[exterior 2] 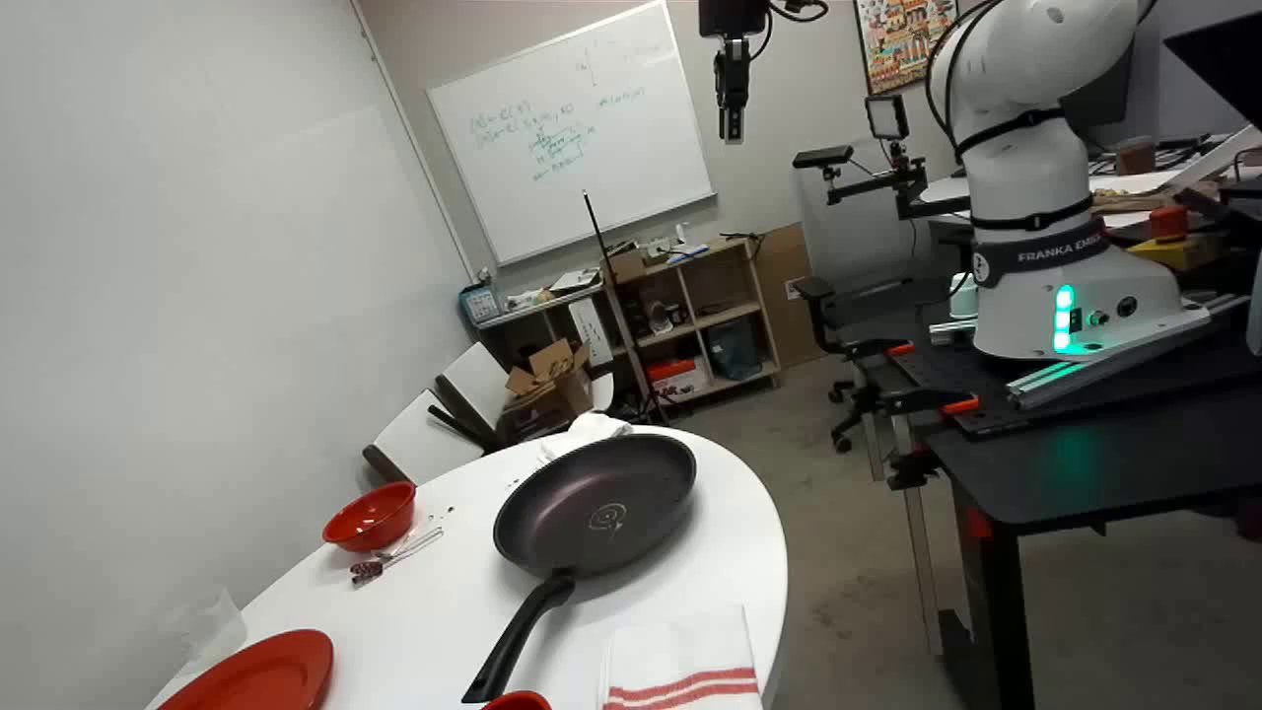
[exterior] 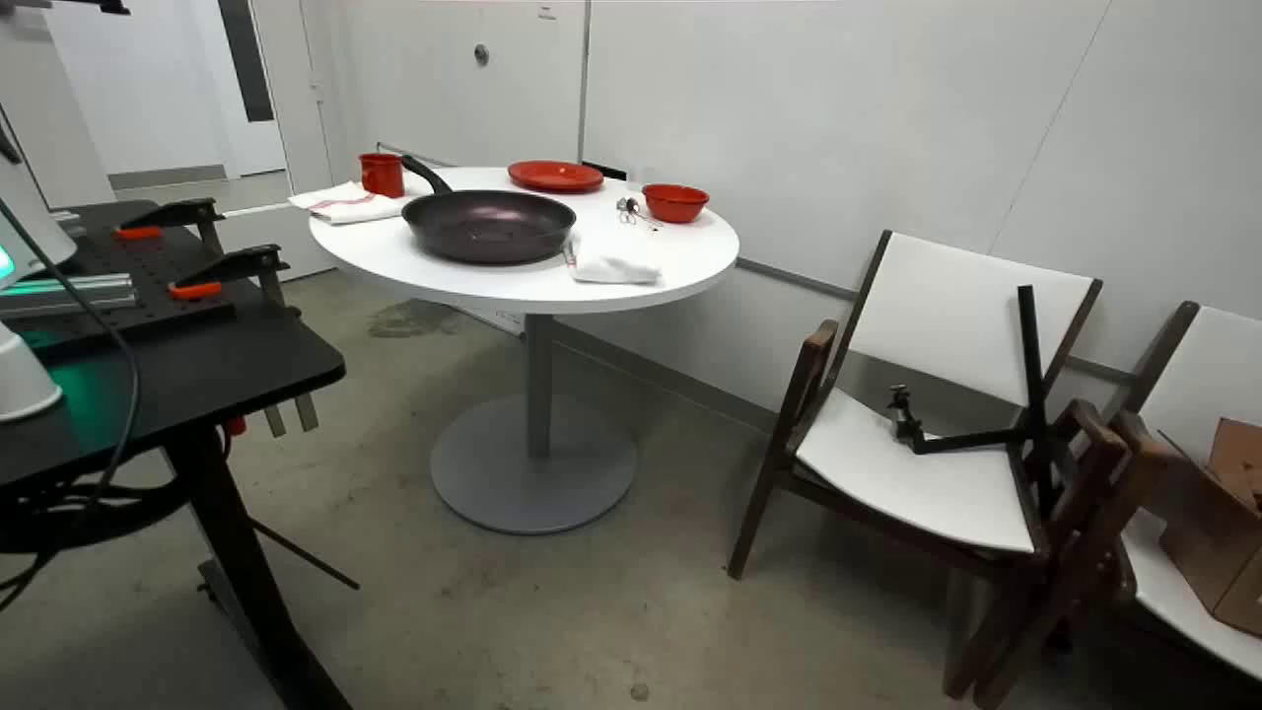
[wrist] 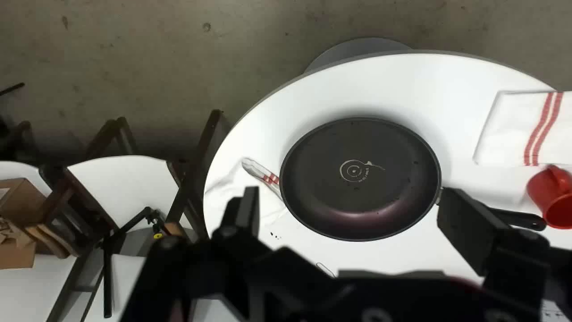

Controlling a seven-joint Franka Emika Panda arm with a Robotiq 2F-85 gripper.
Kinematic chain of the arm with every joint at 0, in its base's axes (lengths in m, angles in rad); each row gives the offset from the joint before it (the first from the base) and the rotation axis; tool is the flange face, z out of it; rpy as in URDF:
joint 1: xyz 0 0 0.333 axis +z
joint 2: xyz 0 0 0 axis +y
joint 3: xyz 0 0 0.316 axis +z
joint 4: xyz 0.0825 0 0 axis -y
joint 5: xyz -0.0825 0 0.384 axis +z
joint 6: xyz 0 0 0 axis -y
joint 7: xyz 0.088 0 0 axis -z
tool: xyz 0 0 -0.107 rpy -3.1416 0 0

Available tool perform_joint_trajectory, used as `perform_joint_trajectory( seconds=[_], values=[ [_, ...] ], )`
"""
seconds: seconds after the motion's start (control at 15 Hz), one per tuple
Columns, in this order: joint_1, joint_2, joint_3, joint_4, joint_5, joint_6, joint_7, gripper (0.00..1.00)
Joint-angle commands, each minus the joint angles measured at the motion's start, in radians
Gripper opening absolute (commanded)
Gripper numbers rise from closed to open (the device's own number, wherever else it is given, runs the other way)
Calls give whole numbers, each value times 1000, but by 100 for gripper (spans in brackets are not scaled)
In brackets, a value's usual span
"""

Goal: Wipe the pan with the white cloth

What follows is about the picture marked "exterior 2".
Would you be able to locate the red bowl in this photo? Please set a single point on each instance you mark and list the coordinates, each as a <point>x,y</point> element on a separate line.
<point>375,517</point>

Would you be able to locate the black office chair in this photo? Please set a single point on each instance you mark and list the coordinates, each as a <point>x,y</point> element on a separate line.
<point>841,328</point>

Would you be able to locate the cardboard box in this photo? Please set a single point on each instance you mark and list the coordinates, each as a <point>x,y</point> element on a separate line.
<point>547,393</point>

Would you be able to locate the white cloth red stripes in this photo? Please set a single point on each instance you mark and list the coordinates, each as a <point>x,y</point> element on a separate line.
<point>680,665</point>

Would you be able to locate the black robot desk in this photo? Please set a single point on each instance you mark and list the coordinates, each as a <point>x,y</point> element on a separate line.
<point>1173,433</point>

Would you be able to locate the colourful wall poster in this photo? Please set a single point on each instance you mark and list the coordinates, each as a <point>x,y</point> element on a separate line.
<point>897,36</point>

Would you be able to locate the red plate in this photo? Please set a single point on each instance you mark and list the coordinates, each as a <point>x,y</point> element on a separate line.
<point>280,672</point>

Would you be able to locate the whiteboard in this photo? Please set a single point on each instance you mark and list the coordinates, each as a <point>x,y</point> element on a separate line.
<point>574,137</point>

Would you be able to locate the round white table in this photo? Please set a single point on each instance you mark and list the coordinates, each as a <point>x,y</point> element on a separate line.
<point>414,638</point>

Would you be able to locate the black frying pan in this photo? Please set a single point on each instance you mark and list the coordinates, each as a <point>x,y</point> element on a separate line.
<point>586,516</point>

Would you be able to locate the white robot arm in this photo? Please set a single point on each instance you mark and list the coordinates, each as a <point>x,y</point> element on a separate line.
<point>1052,280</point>

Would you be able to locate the far white wooden chair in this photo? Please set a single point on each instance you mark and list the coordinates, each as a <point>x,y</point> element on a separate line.
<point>473,389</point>

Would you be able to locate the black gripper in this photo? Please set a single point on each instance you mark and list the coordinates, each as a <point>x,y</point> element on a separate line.
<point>731,25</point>

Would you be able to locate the near white wooden chair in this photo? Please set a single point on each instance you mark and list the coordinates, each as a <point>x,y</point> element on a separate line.
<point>421,443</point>

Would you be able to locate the orange black clamp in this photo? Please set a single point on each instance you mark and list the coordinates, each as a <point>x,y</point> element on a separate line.
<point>915,467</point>

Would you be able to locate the white wooden chair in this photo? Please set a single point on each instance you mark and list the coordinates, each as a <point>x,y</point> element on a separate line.
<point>473,389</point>
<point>421,443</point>

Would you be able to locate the wooden shelf unit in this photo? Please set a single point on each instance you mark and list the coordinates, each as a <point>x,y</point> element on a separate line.
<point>695,317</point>

